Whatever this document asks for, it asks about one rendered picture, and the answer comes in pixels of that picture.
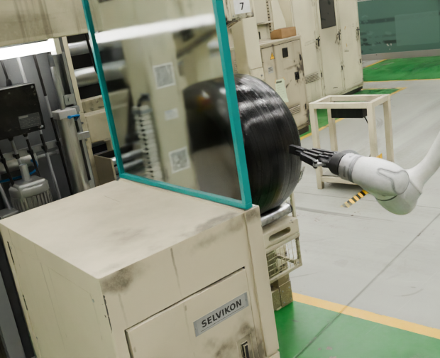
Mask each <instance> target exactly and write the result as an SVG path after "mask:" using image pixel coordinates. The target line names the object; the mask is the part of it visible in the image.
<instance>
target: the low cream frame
mask: <svg viewBox="0 0 440 358"><path fill-rule="evenodd" d="M335 101H370V102H335ZM382 103H383V112H384V122H385V143H386V154H387V161H390V162H393V163H395V162H394V151H393V139H392V117H391V106H390V94H359V95H328V96H326V97H324V98H321V99H318V100H317V101H315V102H311V103H309V115H310V122H311V129H312V142H313V148H321V147H320V140H319V127H318V120H317V109H327V114H328V122H329V135H330V143H331V150H332V151H338V146H337V137H336V123H335V118H365V120H366V121H367V123H368V133H369V142H370V155H369V157H376V158H381V159H383V155H382V153H380V154H379V155H378V142H377V132H376V123H375V107H376V106H378V105H379V104H382ZM366 116H368V120H367V119H366ZM341 152H342V153H354V154H357V155H360V154H359V153H358V152H356V151H354V150H351V149H346V150H343V151H341ZM316 176H317V188H318V189H321V190H322V189H324V182H330V183H345V184H354V185H357V184H355V183H352V182H349V181H347V180H343V179H341V178H340V176H339V175H334V174H333V173H331V171H330V170H329V169H328V170H327V171H325V172H323V168H322V166H318V167H317V169H316Z"/></svg>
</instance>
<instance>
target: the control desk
mask: <svg viewBox="0 0 440 358"><path fill-rule="evenodd" d="M252 205H253V204H252ZM0 232H1V236H2V239H3V242H4V246H5V250H6V253H7V256H8V259H9V263H10V267H11V271H12V274H13V278H14V281H15V284H16V288H17V291H18V295H19V298H20V301H21V305H22V308H23V312H24V315H25V318H26V322H27V325H28V329H29V332H30V335H31V339H32V343H33V347H34V350H35V354H36V357H37V358H280V352H279V351H278V350H277V349H279V344H278V339H277V330H276V324H275V314H274V309H273V300H272V294H271V289H270V279H269V274H268V265H267V259H266V253H265V244H264V238H263V229H262V224H261V218H260V209H259V206H258V205H253V206H252V207H251V208H249V209H247V210H245V209H242V208H239V207H234V206H231V205H226V204H223V203H220V202H214V201H211V200H206V199H203V198H200V197H195V196H192V195H187V194H184V193H180V192H175V191H172V190H167V189H164V188H159V187H156V186H153V185H148V184H145V183H140V182H136V181H133V180H128V179H125V178H120V179H119V180H118V181H116V180H115V181H112V182H110V183H106V184H103V185H100V186H97V187H95V188H92V189H89V190H85V191H83V192H79V193H77V194H75V195H71V196H69V197H65V198H62V199H60V200H56V201H54V202H51V203H48V204H46V205H42V206H40V207H36V208H34V209H32V210H28V211H25V212H22V213H19V214H17V215H14V216H11V217H7V218H5V219H1V220H0Z"/></svg>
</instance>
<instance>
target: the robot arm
mask: <svg viewBox="0 0 440 358"><path fill-rule="evenodd" d="M289 153H291V154H293V155H296V156H300V160H301V161H303V162H305V163H307V164H309V165H311V166H312V167H313V168H314V169H317V167H318V166H322V167H323V168H328V169H329V170H330V171H331V173H333V174H334V175H339V176H340V178H341V179H343V180H347V181H349V182H352V183H355V184H357V185H359V186H361V187H362V188H363V189H364V190H365V191H367V192H369V193H370V194H371V195H373V196H374V197H375V199H376V200H377V202H378V203H379V204H380V205H381V206H382V207H383V208H385V209H386V210H387V211H389V212H391V213H393V214H395V215H406V214H409V213H410V212H411V211H412V210H413V209H414V208H415V207H416V205H417V200H418V198H419V196H420V195H421V194H422V190H423V187H424V184H425V183H426V181H428V179H430V177H432V176H433V174H435V172H436V171H437V170H438V169H439V167H440V132H439V133H438V135H437V137H436V139H435V140H434V142H433V144H432V146H431V148H430V149H429V152H428V153H427V155H426V156H425V157H424V159H423V160H422V161H421V162H420V163H419V164H417V165H416V166H415V167H413V168H410V169H404V168H402V167H400V166H399V165H397V164H396V163H393V162H390V161H387V160H384V159H381V158H376V157H365V156H360V155H357V154H354V153H342V152H339V151H329V150H324V149H320V148H312V149H310V148H308V149H307V148H303V147H300V146H296V145H293V144H291V145H289Z"/></svg>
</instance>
